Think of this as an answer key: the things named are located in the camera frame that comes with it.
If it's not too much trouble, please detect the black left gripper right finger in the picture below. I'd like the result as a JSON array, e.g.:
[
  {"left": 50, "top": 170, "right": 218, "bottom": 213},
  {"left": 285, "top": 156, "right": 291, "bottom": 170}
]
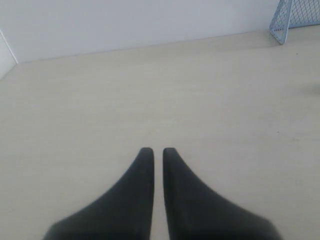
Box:
[{"left": 162, "top": 147, "right": 280, "bottom": 240}]

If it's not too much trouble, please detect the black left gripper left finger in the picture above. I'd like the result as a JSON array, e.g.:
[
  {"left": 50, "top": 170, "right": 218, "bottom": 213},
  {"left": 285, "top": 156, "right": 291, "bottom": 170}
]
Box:
[{"left": 44, "top": 147, "right": 154, "bottom": 240}]

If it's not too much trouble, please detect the light blue mini goal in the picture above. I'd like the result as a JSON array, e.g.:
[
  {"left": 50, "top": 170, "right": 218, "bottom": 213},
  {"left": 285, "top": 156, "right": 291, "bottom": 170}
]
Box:
[{"left": 269, "top": 0, "right": 320, "bottom": 45}]

